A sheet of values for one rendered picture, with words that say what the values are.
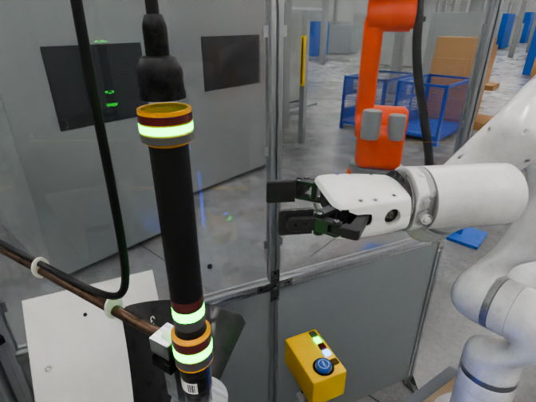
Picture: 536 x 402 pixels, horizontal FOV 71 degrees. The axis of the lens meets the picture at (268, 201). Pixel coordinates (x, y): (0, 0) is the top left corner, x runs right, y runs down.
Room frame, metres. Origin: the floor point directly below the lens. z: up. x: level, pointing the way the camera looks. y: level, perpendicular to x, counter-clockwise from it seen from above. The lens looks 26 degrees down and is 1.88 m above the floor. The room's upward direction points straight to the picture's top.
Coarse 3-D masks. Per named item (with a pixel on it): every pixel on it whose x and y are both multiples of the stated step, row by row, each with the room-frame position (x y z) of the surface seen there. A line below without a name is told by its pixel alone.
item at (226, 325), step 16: (144, 304) 0.51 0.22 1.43; (160, 304) 0.50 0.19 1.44; (208, 304) 0.49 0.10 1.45; (160, 320) 0.48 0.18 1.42; (208, 320) 0.47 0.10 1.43; (224, 320) 0.46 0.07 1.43; (240, 320) 0.46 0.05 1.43; (128, 336) 0.48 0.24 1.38; (144, 336) 0.47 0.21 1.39; (224, 336) 0.45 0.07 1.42; (128, 352) 0.47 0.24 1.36; (144, 352) 0.46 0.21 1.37; (224, 352) 0.43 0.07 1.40; (144, 368) 0.44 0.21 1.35; (224, 368) 0.41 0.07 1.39; (144, 384) 0.42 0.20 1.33; (160, 384) 0.41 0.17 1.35; (144, 400) 0.41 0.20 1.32; (160, 400) 0.39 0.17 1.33
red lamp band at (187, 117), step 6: (144, 108) 0.31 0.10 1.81; (186, 114) 0.29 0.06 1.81; (138, 120) 0.29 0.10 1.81; (144, 120) 0.29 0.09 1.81; (150, 120) 0.28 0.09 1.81; (156, 120) 0.28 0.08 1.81; (162, 120) 0.28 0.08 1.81; (168, 120) 0.28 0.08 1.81; (174, 120) 0.29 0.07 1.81; (180, 120) 0.29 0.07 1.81; (186, 120) 0.29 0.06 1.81; (156, 126) 0.28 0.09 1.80
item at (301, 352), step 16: (304, 336) 0.78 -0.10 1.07; (320, 336) 0.78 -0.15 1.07; (288, 352) 0.75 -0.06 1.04; (304, 352) 0.73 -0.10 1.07; (320, 352) 0.73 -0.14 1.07; (304, 368) 0.67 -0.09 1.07; (336, 368) 0.67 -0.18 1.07; (304, 384) 0.66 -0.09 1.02; (320, 384) 0.63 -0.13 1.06; (336, 384) 0.65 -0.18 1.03; (320, 400) 0.64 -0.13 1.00
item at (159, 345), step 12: (168, 324) 0.34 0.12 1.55; (156, 336) 0.32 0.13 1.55; (156, 348) 0.31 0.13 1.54; (168, 348) 0.31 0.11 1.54; (156, 360) 0.31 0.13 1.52; (168, 360) 0.30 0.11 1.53; (168, 372) 0.30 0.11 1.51; (168, 384) 0.31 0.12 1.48; (180, 384) 0.31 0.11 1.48; (216, 384) 0.32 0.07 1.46; (180, 396) 0.31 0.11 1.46; (216, 396) 0.31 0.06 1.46
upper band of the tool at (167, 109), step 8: (152, 104) 0.32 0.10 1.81; (160, 104) 0.32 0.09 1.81; (168, 104) 0.33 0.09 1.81; (176, 104) 0.32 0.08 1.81; (184, 104) 0.32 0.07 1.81; (144, 112) 0.28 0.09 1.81; (152, 112) 0.28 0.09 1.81; (160, 112) 0.28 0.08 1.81; (168, 112) 0.28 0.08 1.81; (176, 112) 0.29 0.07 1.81; (184, 112) 0.29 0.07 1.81; (152, 136) 0.28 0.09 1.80; (160, 136) 0.28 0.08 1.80; (168, 136) 0.28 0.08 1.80; (176, 136) 0.29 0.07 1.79; (184, 144) 0.29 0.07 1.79
